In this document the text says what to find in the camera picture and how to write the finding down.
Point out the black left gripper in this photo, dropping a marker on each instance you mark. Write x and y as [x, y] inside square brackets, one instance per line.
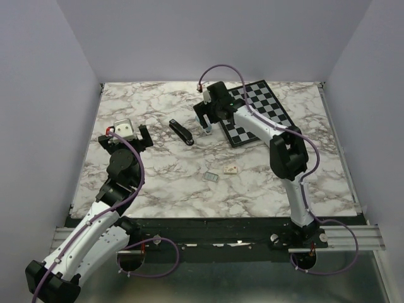
[144, 142]

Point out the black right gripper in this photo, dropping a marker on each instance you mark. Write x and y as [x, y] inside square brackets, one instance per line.
[201, 109]

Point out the light blue mini stapler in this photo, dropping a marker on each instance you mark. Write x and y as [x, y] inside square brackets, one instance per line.
[204, 123]

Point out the black stapler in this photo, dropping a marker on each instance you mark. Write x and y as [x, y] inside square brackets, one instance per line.
[184, 134]

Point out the cream staple box sleeve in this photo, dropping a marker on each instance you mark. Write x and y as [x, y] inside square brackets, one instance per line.
[230, 170]

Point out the staple box tray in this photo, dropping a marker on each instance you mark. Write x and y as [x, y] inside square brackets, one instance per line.
[211, 177]

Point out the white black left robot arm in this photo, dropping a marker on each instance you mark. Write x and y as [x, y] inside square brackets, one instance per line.
[104, 229]

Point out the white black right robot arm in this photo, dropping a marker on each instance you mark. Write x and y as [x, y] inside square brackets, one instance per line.
[288, 154]

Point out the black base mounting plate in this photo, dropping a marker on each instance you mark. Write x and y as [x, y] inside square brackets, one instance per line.
[159, 253]

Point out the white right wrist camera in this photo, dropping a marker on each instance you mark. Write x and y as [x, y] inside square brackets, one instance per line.
[205, 93]

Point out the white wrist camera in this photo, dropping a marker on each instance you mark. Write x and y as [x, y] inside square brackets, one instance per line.
[123, 128]
[205, 93]

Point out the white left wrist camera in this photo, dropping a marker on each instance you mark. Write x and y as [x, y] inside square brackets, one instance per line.
[123, 128]

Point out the aluminium frame rail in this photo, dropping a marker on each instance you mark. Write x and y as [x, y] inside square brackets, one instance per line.
[327, 238]

